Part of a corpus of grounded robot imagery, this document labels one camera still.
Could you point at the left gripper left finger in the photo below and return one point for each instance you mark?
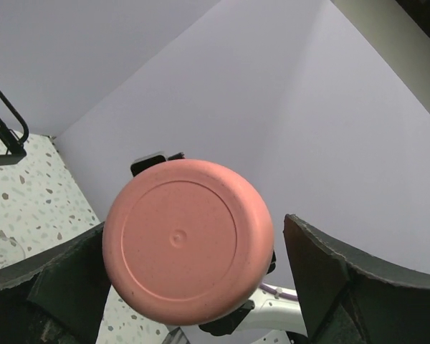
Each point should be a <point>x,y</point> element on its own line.
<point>56,296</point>

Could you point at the clear plastic cup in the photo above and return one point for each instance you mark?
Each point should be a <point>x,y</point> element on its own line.
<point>11,251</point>

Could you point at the black wire dish rack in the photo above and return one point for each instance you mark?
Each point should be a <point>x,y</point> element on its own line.
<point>13,144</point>

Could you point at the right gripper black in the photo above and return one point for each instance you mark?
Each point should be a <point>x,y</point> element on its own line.
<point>227,324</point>

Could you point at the coral pink plastic cup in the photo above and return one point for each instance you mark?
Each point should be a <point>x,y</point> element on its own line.
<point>187,241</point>

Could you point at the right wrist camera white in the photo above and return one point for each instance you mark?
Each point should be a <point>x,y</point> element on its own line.
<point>141,164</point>

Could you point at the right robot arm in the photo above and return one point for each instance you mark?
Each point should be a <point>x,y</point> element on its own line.
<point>269,307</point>

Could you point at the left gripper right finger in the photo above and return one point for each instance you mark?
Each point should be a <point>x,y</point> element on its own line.
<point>349,296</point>

